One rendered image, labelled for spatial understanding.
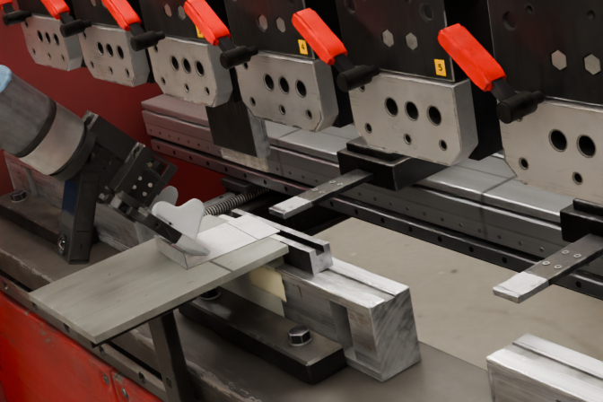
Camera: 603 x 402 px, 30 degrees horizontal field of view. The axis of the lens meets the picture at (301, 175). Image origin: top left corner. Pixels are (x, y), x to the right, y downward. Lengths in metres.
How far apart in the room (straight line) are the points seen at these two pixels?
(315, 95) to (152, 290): 0.32
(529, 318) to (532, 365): 2.09
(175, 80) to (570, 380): 0.61
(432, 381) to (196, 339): 0.34
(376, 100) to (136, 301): 0.40
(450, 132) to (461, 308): 2.29
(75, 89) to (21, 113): 0.99
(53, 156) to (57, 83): 0.95
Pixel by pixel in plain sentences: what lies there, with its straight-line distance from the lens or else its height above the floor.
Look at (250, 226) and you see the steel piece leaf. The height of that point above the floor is 1.00.
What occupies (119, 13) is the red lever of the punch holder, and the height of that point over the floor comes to 1.29.
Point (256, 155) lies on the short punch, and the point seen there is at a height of 1.10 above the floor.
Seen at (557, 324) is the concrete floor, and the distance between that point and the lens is 3.14.
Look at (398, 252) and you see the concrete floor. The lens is 3.66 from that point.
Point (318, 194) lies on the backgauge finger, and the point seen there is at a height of 1.00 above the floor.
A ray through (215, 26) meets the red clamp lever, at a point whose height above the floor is 1.29.
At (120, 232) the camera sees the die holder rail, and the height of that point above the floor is 0.91.
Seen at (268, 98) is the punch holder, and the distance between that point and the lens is 1.21.
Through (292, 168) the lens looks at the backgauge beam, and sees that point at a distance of 1.77.
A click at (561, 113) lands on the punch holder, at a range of 0.89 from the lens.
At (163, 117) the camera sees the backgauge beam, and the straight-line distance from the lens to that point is 2.09.
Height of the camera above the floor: 1.53
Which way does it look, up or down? 20 degrees down
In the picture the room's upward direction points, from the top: 11 degrees counter-clockwise
